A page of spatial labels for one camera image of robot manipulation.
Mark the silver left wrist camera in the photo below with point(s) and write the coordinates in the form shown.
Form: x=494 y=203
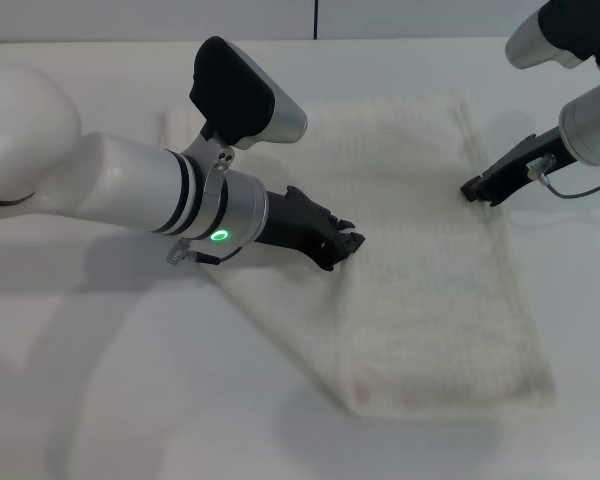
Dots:
x=240 y=95

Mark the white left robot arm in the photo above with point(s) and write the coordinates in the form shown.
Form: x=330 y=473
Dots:
x=120 y=190

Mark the white ribbed towel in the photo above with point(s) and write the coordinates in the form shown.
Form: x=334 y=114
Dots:
x=420 y=290

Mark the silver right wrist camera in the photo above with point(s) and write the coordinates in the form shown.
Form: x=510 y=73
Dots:
x=530 y=42

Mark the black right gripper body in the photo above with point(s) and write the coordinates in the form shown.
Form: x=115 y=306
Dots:
x=520 y=167

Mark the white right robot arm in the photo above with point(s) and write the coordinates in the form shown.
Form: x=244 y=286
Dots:
x=590 y=125

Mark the black vertical wall strip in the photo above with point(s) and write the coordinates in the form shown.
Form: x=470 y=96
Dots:
x=316 y=20

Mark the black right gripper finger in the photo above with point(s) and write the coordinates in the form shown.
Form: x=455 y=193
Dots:
x=476 y=190

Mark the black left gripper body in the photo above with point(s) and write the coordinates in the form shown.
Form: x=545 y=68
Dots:
x=300 y=225

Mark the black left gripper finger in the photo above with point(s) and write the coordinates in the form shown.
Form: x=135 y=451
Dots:
x=354 y=243
x=347 y=227

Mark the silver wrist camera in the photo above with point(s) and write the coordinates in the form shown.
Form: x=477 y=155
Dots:
x=240 y=95
x=530 y=42

